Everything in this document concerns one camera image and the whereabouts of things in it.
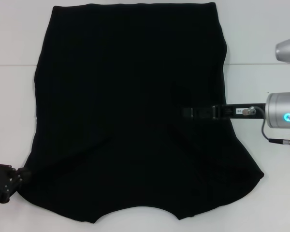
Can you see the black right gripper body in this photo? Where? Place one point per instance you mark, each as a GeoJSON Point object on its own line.
{"type": "Point", "coordinates": [228, 111]}

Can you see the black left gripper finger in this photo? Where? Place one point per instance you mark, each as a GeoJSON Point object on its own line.
{"type": "Point", "coordinates": [24, 172]}
{"type": "Point", "coordinates": [15, 186]}

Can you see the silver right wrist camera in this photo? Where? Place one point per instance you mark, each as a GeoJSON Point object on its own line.
{"type": "Point", "coordinates": [288, 49]}

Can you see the black shirt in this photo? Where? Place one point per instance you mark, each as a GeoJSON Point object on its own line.
{"type": "Point", "coordinates": [123, 96]}

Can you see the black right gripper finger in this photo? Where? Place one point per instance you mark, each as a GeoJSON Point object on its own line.
{"type": "Point", "coordinates": [187, 112]}

